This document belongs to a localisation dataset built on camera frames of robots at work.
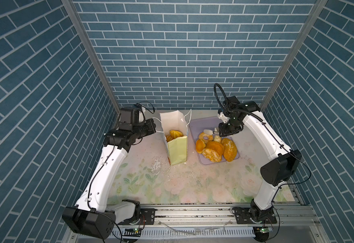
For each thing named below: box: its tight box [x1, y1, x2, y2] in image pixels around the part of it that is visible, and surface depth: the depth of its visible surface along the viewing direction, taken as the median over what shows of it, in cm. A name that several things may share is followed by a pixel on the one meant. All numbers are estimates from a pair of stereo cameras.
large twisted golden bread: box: [201, 141, 225, 163], surface depth 90 cm
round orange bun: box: [195, 138, 206, 154], surface depth 98 cm
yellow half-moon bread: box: [169, 129, 184, 139], surface depth 95 cm
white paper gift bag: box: [159, 109, 189, 166], surface depth 86 cm
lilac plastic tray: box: [189, 115, 240, 166], surface depth 95 cm
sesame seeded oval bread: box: [221, 137, 238, 162], surface depth 93 cm
